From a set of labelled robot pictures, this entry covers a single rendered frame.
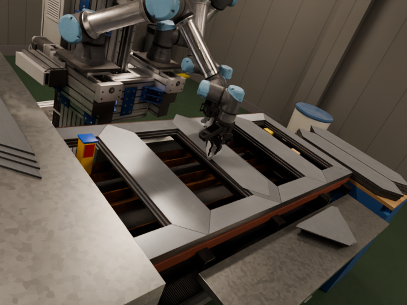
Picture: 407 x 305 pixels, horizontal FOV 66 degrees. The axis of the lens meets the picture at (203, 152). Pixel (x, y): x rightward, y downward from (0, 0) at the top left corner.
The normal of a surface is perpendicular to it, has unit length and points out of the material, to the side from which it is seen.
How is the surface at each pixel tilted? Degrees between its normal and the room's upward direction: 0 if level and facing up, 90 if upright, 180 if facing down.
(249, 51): 90
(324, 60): 90
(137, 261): 0
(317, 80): 90
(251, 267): 0
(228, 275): 0
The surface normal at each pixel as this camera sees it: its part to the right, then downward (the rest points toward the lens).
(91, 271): 0.30, -0.83
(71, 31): -0.35, 0.44
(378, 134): -0.58, 0.23
